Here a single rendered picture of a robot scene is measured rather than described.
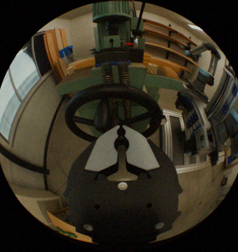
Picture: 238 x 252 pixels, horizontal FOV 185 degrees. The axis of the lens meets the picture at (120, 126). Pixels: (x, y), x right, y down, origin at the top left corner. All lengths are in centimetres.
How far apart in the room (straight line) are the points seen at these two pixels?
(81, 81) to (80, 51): 266
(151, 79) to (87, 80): 26
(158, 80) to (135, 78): 16
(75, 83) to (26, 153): 121
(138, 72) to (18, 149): 137
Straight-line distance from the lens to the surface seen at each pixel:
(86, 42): 293
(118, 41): 41
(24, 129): 136
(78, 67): 52
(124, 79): 21
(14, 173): 135
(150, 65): 35
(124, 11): 46
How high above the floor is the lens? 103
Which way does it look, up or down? 60 degrees down
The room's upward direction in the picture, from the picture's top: 2 degrees counter-clockwise
